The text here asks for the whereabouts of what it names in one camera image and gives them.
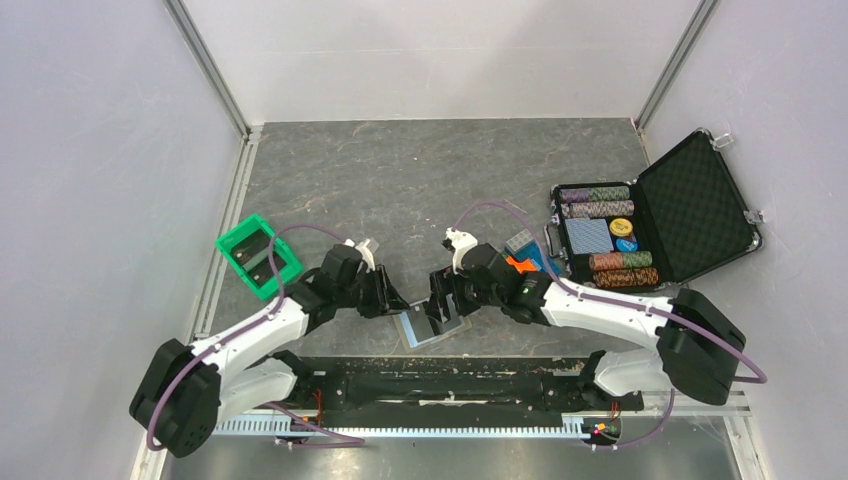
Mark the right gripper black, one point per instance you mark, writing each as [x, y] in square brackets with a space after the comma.
[434, 305]

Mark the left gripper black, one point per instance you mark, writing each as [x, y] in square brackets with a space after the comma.
[389, 301]

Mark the grey card holder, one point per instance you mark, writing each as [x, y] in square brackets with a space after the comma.
[448, 328]

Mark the dark credit card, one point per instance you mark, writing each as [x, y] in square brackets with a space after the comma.
[257, 260]
[417, 327]

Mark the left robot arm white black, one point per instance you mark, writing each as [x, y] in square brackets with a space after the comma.
[187, 390]

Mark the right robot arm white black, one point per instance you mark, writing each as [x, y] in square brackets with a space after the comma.
[682, 342]

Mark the blue playing card deck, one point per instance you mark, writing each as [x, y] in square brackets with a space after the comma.
[589, 236]

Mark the orange curved block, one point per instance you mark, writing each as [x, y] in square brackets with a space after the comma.
[523, 266]

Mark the blue toy brick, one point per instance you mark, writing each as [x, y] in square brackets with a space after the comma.
[539, 259]

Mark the grey toy brick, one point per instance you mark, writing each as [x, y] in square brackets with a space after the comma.
[519, 241]

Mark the bottom poker chip row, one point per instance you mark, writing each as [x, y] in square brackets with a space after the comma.
[620, 278]

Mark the poker chip row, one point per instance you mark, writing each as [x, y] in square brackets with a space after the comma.
[620, 260]
[620, 278]
[600, 209]
[595, 194]

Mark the green plastic bin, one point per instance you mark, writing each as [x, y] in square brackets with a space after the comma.
[253, 222]

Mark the yellow dealer button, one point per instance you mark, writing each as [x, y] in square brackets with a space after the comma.
[621, 227]

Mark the blue round chip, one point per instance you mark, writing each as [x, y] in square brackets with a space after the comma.
[626, 245]

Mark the top poker chip row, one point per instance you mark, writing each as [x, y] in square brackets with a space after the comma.
[595, 194]

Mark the black poker chip case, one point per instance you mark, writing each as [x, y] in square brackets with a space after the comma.
[689, 214]

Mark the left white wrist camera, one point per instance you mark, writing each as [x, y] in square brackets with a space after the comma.
[367, 249]

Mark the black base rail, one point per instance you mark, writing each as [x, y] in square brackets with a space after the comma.
[446, 392]

